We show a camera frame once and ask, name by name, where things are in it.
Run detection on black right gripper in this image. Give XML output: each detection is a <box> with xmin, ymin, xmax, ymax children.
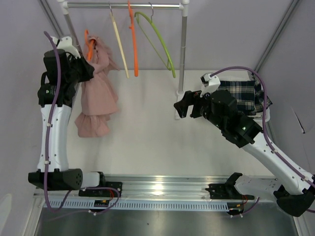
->
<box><xmin>174</xmin><ymin>87</ymin><xmax>225</xmax><ymax>130</ymax></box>

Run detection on orange hanger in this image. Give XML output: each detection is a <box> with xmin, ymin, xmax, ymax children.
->
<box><xmin>127</xmin><ymin>0</ymin><xmax>138</xmax><ymax>77</ymax></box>
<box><xmin>84</xmin><ymin>29</ymin><xmax>95</xmax><ymax>61</ymax></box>

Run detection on pink skirt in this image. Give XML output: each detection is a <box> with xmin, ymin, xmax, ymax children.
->
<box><xmin>75</xmin><ymin>35</ymin><xmax>119</xmax><ymax>138</ymax></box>

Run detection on navy plaid skirt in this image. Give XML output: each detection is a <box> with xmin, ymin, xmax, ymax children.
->
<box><xmin>218</xmin><ymin>80</ymin><xmax>264</xmax><ymax>117</ymax></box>

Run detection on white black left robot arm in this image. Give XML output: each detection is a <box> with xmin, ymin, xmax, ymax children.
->
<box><xmin>28</xmin><ymin>49</ymin><xmax>107</xmax><ymax>197</ymax></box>

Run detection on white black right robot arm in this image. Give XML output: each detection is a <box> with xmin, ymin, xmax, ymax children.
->
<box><xmin>174</xmin><ymin>90</ymin><xmax>315</xmax><ymax>217</ymax></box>

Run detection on green hanger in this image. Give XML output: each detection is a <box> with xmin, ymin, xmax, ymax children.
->
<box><xmin>133</xmin><ymin>2</ymin><xmax>176</xmax><ymax>78</ymax></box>

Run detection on cream wooden hanger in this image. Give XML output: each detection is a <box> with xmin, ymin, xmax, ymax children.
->
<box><xmin>108</xmin><ymin>2</ymin><xmax>129</xmax><ymax>79</ymax></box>

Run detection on silver white clothes rack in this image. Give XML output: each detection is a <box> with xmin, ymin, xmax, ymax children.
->
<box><xmin>56</xmin><ymin>0</ymin><xmax>188</xmax><ymax>124</ymax></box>

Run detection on white laundry basket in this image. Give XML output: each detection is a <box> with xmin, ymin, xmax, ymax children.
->
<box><xmin>253</xmin><ymin>108</ymin><xmax>270</xmax><ymax>123</ymax></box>

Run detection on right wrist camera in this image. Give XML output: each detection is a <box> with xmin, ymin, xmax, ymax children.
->
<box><xmin>200</xmin><ymin>73</ymin><xmax>221</xmax><ymax>97</ymax></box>

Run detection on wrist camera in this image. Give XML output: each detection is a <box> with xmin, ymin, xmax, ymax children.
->
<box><xmin>200</xmin><ymin>73</ymin><xmax>221</xmax><ymax>97</ymax></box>
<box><xmin>51</xmin><ymin>36</ymin><xmax>81</xmax><ymax>59</ymax></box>

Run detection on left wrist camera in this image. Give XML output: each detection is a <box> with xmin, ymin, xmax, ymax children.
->
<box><xmin>51</xmin><ymin>36</ymin><xmax>81</xmax><ymax>59</ymax></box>

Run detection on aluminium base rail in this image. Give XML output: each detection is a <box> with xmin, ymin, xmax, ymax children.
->
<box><xmin>33</xmin><ymin>175</ymin><xmax>302</xmax><ymax>204</ymax></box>

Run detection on white slotted cable duct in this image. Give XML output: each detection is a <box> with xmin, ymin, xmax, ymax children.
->
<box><xmin>63</xmin><ymin>199</ymin><xmax>242</xmax><ymax>212</ymax></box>

